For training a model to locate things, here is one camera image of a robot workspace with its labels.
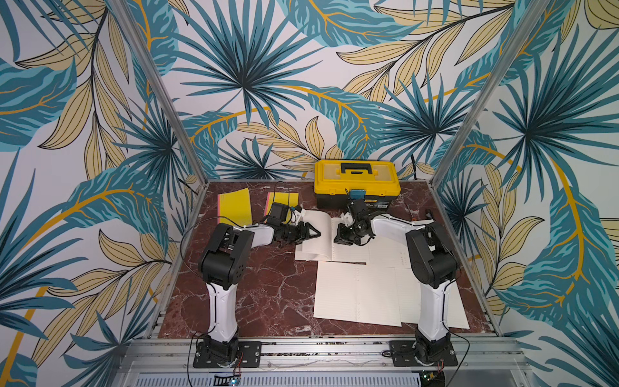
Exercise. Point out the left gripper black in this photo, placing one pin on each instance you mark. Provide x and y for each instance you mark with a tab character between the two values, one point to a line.
304	233

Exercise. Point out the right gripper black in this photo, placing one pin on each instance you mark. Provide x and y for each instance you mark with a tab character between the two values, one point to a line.
351	232

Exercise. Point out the yellow cover notebook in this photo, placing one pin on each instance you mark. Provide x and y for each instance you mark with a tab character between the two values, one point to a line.
285	199
234	208

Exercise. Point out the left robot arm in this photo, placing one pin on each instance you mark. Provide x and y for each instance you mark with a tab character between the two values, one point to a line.
222	265

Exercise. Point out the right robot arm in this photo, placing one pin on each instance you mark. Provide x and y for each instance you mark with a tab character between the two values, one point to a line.
432	262

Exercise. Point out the yellow black toolbox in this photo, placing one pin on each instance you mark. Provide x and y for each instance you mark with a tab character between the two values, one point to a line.
337	182

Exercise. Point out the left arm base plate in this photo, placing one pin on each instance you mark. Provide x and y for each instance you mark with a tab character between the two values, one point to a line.
211	354

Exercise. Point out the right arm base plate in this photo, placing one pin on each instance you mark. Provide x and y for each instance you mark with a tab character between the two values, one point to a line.
410	353

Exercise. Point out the aluminium front rail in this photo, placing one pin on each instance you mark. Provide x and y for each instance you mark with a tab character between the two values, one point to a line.
343	361

